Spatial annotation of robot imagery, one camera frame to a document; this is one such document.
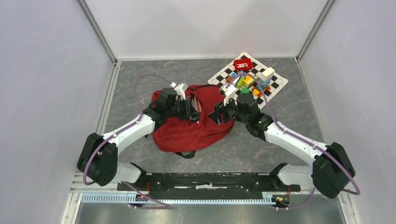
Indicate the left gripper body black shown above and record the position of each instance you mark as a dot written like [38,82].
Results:
[178,110]

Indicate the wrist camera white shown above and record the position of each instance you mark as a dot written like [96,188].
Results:
[180,89]
[228,91]

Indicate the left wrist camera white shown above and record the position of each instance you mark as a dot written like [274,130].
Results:
[180,89]

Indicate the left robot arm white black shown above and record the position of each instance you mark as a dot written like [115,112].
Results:
[99,158]

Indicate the checkered play mat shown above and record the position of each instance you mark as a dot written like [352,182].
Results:
[276,84]

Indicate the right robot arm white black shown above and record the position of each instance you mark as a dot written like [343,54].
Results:
[331,169]

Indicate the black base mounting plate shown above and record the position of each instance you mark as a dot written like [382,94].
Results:
[211,186]

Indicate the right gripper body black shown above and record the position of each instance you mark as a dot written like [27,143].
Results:
[230,111]

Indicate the red backpack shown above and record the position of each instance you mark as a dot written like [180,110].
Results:
[185,137]

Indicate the white blue block tower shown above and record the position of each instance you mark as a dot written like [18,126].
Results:
[265,77]

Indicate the red toy block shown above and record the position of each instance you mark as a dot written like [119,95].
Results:
[243,64]

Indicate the brown toy block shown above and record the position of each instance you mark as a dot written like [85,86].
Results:
[229,79]

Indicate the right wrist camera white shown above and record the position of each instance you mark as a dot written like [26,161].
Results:
[228,91]

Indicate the yellow green toy block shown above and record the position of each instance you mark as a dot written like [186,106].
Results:
[250,82]

